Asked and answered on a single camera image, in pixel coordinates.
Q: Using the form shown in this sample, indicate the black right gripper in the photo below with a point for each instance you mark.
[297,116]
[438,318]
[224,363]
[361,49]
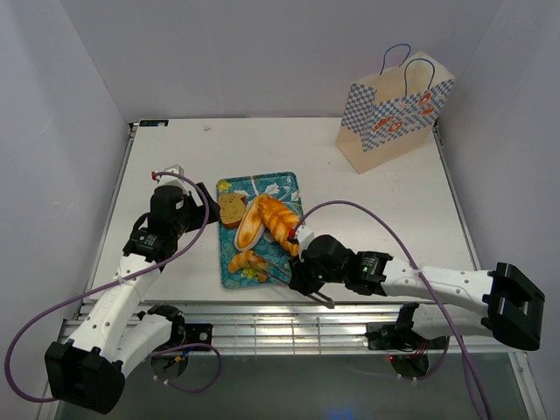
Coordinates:
[299,279]

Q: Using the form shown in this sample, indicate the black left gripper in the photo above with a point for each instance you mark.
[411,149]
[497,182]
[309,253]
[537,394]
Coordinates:
[199,211]

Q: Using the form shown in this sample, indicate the metal tongs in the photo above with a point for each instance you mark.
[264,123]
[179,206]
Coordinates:
[283,277]

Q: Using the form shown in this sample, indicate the small orange croissant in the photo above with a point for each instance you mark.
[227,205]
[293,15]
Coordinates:
[249,262]

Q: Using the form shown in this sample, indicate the large braided orange bread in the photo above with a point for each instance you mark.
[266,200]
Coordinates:
[279,220]

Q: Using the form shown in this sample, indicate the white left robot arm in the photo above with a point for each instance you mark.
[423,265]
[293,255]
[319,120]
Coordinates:
[90,368]

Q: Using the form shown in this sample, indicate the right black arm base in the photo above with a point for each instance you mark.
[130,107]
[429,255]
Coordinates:
[400,336]

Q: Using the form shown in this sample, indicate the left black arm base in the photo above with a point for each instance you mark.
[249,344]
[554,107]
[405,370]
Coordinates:
[197,334]

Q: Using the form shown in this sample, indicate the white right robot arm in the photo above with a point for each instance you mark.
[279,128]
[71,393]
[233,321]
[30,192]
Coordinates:
[501,303]

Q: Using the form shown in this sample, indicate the brown bread slice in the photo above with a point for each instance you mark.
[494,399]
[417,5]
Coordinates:
[232,209]

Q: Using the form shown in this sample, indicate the checkered paper bag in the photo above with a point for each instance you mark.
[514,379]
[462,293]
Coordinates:
[392,112]

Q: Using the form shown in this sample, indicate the white-edged hot dog bun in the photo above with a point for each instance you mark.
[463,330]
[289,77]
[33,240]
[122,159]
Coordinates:
[251,227]

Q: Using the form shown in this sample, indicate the teal floral tray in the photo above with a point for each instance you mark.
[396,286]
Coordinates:
[282,186]

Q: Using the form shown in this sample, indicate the blue label sticker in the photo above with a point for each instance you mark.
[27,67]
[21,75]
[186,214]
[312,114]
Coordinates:
[153,123]

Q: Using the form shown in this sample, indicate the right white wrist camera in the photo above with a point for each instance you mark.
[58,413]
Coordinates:
[301,236]

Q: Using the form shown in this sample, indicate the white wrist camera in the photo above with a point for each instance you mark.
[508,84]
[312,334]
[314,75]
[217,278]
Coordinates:
[170,172]
[301,236]

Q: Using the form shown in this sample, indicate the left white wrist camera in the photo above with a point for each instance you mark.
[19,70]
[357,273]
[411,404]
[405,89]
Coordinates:
[170,172]

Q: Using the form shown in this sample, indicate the aluminium table frame rail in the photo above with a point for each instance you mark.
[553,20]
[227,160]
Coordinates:
[308,329]

